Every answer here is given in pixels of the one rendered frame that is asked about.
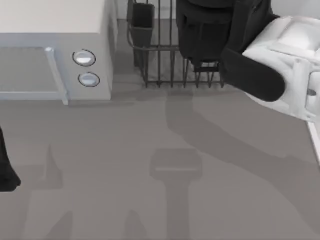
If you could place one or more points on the glass microwave door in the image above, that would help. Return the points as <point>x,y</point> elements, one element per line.
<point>22,70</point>

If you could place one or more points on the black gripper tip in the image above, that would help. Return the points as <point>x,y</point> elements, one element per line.
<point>6,170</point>

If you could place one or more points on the dark grey cutlery holder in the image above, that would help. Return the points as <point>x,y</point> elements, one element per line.
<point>141,32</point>

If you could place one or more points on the small round microwave knob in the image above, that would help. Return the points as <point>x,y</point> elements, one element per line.
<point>88,79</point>

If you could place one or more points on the pale microwave oven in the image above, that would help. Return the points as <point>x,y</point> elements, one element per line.
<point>50,17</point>

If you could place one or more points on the large round microwave knob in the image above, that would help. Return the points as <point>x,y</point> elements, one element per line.
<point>84,58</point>

